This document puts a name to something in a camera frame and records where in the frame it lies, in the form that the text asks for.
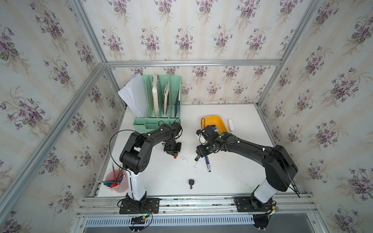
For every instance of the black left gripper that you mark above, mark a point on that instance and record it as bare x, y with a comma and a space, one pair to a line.
176, 151

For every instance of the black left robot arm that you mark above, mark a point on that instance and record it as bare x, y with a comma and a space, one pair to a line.
136, 155

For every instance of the beige notebook in organizer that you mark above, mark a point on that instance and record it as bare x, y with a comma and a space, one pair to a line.
166, 94

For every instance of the white paper stack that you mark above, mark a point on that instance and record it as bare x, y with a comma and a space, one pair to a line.
135, 96

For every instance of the green desk file organizer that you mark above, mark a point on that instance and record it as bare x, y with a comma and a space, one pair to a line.
150, 122

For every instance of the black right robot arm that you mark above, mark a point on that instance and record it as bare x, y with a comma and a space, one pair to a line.
279, 167

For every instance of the white book in organizer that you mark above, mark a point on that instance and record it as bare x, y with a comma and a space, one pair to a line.
155, 95

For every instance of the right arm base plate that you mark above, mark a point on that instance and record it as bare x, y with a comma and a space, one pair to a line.
252, 204

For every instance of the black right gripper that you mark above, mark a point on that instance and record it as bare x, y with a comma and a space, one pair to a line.
200, 152

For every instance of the blue white marker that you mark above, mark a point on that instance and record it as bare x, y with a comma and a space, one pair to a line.
208, 164

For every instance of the yellow plastic storage box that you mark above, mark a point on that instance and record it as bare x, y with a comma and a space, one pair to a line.
215, 122

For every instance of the white eraser stick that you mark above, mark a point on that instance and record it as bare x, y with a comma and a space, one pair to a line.
230, 125

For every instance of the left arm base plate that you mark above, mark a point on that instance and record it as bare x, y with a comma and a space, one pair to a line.
130, 206

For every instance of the small white usb drive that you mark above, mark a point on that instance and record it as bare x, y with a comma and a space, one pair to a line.
184, 160

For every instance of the pink pen cup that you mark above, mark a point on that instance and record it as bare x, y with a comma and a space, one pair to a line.
115, 179

